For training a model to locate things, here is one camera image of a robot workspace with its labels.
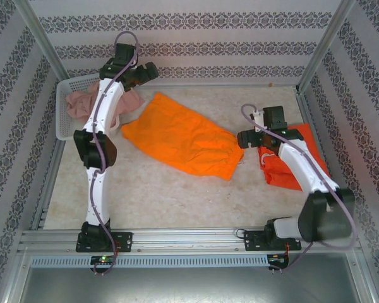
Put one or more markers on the red-orange shorts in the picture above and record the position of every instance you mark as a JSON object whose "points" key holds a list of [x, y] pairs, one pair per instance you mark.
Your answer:
{"points": [[274, 173]]}

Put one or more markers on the orange shorts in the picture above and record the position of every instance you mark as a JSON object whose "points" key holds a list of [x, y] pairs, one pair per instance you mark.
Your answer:
{"points": [[177, 135]]}

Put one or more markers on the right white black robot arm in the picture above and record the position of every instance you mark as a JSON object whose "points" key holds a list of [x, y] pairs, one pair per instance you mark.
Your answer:
{"points": [[303, 170]]}

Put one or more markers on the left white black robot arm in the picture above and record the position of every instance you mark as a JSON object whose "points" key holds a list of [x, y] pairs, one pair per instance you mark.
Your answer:
{"points": [[98, 195]]}

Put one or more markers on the white plastic mesh basket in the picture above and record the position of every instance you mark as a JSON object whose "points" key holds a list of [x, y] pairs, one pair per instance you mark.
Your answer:
{"points": [[63, 126]]}

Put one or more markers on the grey metal panel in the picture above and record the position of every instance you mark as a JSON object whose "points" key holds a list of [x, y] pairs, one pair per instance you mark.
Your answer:
{"points": [[192, 287]]}

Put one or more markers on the aluminium side rail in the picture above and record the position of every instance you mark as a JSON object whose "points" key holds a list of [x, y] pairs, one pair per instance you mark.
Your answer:
{"points": [[305, 110], [55, 154]]}

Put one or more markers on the aluminium back rail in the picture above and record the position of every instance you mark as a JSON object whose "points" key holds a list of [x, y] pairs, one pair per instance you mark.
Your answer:
{"points": [[208, 83]]}

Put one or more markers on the aluminium frame post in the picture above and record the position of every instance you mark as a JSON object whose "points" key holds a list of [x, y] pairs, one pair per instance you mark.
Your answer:
{"points": [[39, 34], [327, 44]]}

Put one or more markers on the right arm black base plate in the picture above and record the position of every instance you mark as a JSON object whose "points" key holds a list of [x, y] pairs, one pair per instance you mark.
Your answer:
{"points": [[252, 241]]}

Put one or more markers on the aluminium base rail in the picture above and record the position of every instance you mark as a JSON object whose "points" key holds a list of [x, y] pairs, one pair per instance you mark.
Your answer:
{"points": [[192, 235]]}

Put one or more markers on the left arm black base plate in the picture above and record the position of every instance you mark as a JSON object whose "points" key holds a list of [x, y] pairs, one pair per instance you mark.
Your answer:
{"points": [[123, 241]]}

